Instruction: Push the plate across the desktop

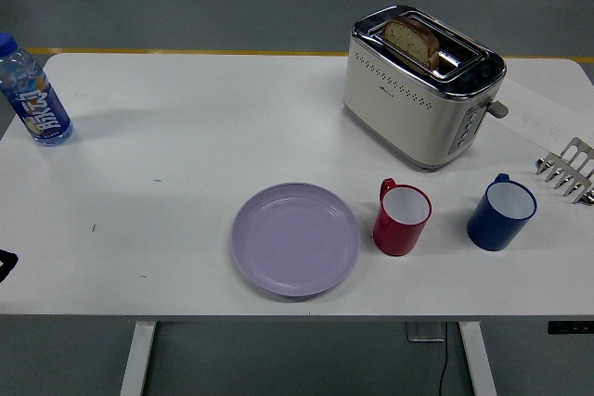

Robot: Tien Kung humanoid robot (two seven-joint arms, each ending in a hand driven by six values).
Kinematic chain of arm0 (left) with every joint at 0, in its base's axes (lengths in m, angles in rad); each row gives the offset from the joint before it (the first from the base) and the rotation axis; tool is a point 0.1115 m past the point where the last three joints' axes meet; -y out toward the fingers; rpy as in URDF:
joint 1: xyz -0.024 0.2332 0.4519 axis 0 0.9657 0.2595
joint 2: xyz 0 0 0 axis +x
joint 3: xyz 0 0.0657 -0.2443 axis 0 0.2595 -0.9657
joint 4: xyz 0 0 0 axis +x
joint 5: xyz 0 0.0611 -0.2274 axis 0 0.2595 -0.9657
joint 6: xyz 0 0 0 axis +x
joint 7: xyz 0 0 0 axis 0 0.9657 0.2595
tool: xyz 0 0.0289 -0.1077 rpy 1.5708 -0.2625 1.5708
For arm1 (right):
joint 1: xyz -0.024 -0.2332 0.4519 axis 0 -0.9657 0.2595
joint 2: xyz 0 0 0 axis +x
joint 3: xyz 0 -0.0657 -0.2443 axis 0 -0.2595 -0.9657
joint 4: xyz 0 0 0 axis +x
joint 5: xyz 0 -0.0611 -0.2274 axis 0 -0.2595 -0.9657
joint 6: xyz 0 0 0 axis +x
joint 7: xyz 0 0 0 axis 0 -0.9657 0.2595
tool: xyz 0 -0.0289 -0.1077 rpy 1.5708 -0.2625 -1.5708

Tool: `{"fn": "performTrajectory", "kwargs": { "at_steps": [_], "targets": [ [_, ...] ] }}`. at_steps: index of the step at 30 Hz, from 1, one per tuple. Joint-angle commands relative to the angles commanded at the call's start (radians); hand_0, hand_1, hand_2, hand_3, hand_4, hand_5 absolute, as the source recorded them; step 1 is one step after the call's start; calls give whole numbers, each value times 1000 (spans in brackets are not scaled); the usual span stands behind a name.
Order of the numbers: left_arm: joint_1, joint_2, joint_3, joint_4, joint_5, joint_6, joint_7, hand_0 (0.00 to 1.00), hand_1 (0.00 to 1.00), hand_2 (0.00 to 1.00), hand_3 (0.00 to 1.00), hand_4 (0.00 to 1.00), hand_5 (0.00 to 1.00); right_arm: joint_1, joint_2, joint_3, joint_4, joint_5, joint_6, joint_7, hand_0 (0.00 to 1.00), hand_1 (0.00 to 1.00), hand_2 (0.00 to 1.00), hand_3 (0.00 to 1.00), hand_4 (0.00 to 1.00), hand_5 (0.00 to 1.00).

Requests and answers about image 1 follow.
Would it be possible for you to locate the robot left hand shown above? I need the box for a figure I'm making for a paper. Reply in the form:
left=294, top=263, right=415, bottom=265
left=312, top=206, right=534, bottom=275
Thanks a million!
left=0, top=249, right=19, bottom=282

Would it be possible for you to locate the lilac round plate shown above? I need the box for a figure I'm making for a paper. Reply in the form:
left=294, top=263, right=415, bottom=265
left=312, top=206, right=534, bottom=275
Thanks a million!
left=230, top=182, right=362, bottom=299

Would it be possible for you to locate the blue labelled drink bottle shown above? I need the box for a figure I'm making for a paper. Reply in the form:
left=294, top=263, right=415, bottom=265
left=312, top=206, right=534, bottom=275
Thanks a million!
left=0, top=32, right=74, bottom=147

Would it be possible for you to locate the white table leg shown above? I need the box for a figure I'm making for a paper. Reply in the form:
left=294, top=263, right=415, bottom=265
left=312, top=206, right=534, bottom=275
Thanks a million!
left=119, top=321, right=157, bottom=396
left=458, top=321, right=497, bottom=396

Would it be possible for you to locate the red mug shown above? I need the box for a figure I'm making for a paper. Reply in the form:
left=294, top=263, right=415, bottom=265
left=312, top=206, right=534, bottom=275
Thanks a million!
left=372, top=177, right=433, bottom=257

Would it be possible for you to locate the cream and chrome toaster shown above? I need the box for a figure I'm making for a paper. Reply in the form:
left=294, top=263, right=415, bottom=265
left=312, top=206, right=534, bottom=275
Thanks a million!
left=342, top=5, right=510, bottom=172

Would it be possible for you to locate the brown-crusted bread slice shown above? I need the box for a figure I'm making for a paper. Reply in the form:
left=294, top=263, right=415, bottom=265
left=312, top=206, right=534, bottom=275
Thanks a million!
left=381, top=15, right=440, bottom=70

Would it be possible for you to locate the blue mug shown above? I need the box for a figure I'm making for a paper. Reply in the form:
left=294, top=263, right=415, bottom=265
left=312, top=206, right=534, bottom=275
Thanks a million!
left=466, top=172, right=538, bottom=252

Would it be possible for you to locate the white paper sheet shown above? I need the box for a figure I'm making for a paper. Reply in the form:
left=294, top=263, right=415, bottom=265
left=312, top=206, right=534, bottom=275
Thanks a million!
left=484, top=75, right=594, bottom=149

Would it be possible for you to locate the black table control panel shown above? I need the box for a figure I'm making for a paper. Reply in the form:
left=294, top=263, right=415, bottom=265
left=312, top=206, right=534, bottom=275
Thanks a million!
left=547, top=320, right=594, bottom=336

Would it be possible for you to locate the silver metal rack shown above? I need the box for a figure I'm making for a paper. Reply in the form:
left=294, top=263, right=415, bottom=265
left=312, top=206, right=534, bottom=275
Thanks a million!
left=534, top=136, right=594, bottom=206

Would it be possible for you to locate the clear bracket under table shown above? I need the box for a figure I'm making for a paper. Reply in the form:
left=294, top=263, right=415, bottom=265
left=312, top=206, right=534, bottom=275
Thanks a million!
left=404, top=321, right=446, bottom=343

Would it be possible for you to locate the black cable under table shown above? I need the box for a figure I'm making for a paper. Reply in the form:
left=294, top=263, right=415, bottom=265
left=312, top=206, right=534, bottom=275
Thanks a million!
left=437, top=321, right=451, bottom=396

